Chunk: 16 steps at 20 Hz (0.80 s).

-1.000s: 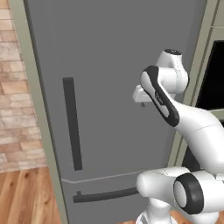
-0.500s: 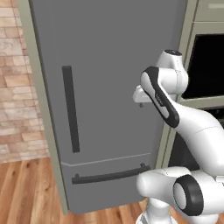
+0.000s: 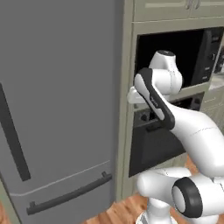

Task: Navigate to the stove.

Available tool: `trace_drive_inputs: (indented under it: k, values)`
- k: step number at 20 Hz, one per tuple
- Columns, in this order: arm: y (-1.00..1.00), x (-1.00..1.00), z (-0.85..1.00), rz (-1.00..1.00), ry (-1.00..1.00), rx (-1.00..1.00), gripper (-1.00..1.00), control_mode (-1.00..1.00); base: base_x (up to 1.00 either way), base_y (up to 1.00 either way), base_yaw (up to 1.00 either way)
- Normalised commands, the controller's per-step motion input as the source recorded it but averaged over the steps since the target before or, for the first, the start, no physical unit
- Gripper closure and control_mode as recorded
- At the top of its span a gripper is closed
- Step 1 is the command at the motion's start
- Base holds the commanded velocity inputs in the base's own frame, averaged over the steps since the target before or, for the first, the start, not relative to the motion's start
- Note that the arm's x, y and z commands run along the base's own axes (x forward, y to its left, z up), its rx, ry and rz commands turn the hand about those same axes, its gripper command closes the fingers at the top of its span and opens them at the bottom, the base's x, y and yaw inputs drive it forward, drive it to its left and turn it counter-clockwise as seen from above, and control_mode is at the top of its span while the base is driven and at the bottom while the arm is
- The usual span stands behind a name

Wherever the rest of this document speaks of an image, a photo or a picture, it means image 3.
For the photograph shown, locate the grey fridge door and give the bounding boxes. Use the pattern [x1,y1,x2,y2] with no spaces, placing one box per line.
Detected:
[0,0,126,197]

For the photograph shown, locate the long dark fridge door handle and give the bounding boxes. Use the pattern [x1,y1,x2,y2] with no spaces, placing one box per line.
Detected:
[0,82,32,182]

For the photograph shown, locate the beige cabinet door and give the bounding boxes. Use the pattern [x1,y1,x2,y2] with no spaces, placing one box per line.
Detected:
[133,0,192,22]
[190,0,224,19]

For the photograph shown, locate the black built-in oven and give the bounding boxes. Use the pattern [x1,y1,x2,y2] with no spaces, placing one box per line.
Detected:
[128,92,206,179]

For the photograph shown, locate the black microwave oven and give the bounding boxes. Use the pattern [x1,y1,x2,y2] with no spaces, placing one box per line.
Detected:
[135,27,224,89]

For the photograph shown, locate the dark oven door handle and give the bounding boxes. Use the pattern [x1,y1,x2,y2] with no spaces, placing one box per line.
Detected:
[145,122,165,133]

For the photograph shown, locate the grey freezer drawer front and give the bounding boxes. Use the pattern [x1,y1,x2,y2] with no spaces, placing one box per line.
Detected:
[8,158,117,224]

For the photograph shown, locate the grey fridge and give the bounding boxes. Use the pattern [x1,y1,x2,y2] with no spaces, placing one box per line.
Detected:
[0,0,126,224]

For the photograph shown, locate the beige tall cabinet housing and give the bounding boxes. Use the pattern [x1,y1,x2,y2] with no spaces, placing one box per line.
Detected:
[115,0,224,203]

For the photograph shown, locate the dark freezer drawer handle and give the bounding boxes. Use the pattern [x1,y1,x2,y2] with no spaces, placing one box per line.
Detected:
[25,171,114,216]

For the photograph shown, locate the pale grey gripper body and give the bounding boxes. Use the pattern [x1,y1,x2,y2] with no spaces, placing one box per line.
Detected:
[126,86,151,105]

